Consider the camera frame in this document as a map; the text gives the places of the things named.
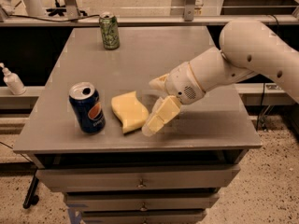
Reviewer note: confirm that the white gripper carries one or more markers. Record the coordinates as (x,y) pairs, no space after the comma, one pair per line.
(181,83)

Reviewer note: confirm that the yellow sponge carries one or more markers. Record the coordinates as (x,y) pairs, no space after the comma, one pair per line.
(130,111)

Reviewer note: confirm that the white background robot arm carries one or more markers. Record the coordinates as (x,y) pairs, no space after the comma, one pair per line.
(33,8)

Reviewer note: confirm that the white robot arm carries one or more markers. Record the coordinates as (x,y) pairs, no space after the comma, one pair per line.
(247,48)

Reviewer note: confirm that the blue pepsi can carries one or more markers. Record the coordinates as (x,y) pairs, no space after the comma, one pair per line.
(85,101)

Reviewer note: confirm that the green soda can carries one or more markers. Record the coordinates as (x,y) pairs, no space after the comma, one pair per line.
(109,30)

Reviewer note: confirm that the grey drawer cabinet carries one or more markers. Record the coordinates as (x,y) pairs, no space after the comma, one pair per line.
(87,133)

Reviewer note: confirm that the middle grey drawer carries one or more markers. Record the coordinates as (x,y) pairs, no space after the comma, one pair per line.
(141,202)

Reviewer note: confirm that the grey drawer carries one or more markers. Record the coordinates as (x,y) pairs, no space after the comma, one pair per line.
(149,217)
(138,178)
(141,202)

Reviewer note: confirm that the top grey drawer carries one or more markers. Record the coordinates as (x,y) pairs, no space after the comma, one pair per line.
(138,178)

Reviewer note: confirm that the bottom grey drawer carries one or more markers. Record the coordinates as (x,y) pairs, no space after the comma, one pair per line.
(149,217)

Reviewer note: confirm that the white pump bottle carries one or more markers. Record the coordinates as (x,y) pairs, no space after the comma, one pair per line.
(12,81)

